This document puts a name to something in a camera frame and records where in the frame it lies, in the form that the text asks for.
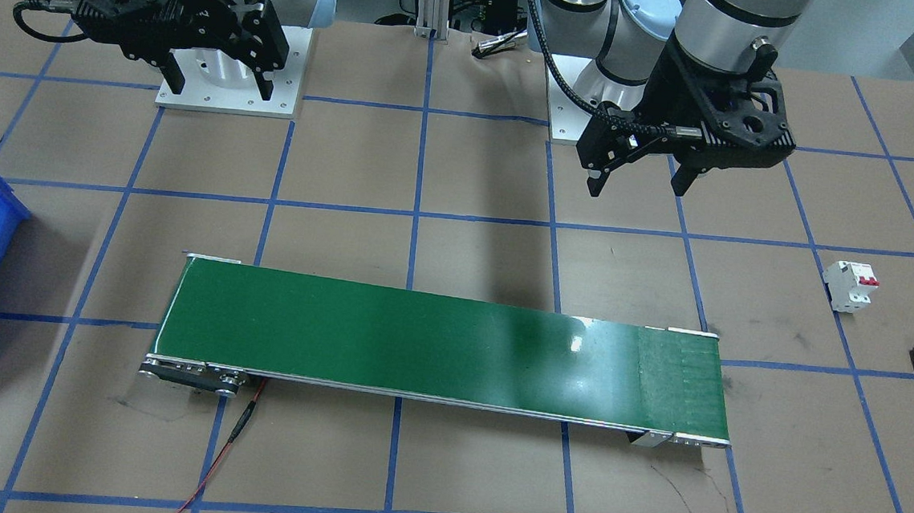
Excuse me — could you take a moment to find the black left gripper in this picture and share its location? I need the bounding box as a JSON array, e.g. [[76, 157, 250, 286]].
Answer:
[[577, 39, 796, 197]]

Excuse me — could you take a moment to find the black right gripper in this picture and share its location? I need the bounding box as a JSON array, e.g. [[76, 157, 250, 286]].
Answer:
[[71, 0, 289, 101]]

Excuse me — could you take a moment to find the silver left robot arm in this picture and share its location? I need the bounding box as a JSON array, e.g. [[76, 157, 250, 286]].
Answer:
[[527, 0, 812, 197]]

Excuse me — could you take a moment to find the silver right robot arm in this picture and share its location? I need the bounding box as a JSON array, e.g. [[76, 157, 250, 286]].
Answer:
[[71, 0, 335, 100]]

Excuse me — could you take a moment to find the black power adapter box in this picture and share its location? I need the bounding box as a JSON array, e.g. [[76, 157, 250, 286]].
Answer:
[[470, 0, 527, 36]]

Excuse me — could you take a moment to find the white red circuit breaker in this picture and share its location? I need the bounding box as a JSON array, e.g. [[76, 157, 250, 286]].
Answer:
[[821, 261, 880, 313]]

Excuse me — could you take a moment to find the green conveyor belt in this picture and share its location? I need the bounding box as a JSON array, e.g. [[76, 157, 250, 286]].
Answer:
[[140, 255, 730, 448]]

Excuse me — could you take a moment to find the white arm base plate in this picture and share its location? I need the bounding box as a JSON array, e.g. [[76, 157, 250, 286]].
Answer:
[[155, 26, 314, 120], [546, 52, 646, 145]]

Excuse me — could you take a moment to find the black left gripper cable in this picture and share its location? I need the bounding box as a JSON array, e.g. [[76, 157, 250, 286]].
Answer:
[[514, 0, 713, 140]]

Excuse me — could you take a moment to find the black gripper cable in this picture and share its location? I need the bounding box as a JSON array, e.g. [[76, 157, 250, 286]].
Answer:
[[514, 0, 713, 140], [10, 0, 89, 46]]

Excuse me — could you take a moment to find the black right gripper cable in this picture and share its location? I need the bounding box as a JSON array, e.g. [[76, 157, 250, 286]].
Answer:
[[10, 0, 89, 46]]

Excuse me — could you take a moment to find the aluminium frame post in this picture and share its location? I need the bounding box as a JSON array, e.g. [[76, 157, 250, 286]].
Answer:
[[414, 0, 452, 42]]

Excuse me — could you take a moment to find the red conveyor power wire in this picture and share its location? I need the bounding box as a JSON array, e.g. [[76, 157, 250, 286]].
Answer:
[[164, 371, 270, 513]]

